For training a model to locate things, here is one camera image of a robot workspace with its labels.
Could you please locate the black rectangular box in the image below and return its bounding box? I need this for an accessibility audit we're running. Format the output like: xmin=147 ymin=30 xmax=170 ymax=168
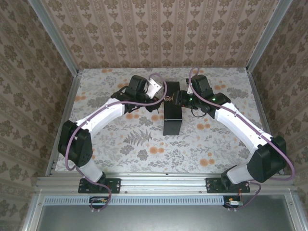
xmin=162 ymin=81 xmax=183 ymax=136

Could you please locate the floral patterned table cover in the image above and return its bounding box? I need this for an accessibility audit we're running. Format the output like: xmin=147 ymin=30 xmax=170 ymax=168
xmin=54 ymin=67 xmax=275 ymax=174

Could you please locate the small green circuit board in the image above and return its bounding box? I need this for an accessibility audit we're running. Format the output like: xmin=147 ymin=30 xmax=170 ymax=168
xmin=223 ymin=196 xmax=244 ymax=208
xmin=90 ymin=196 xmax=109 ymax=209

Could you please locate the aluminium side frame rail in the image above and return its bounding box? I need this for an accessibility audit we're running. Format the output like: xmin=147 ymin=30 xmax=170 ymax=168
xmin=246 ymin=68 xmax=298 ymax=176
xmin=45 ymin=69 xmax=84 ymax=178

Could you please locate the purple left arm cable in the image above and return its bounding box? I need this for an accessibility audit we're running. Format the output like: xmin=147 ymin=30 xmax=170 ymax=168
xmin=64 ymin=73 xmax=168 ymax=172

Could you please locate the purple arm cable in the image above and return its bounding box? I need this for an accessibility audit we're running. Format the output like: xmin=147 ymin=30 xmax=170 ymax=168
xmin=64 ymin=73 xmax=168 ymax=172
xmin=188 ymin=66 xmax=296 ymax=181

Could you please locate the aluminium corner post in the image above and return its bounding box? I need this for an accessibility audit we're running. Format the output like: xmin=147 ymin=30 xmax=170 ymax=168
xmin=28 ymin=0 xmax=80 ymax=76
xmin=245 ymin=0 xmax=293 ymax=73

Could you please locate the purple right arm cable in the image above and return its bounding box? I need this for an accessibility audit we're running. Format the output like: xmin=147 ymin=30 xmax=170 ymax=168
xmin=188 ymin=66 xmax=296 ymax=181

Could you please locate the aluminium front frame rail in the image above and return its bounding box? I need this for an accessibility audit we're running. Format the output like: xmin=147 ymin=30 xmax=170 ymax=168
xmin=35 ymin=172 xmax=295 ymax=193

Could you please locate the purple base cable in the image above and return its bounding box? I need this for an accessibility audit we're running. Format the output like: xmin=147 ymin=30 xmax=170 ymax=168
xmin=227 ymin=180 xmax=262 ymax=212
xmin=81 ymin=178 xmax=113 ymax=213

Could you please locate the white slotted cable duct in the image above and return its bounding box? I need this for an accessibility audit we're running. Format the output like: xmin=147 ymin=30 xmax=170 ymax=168
xmin=44 ymin=195 xmax=229 ymax=206

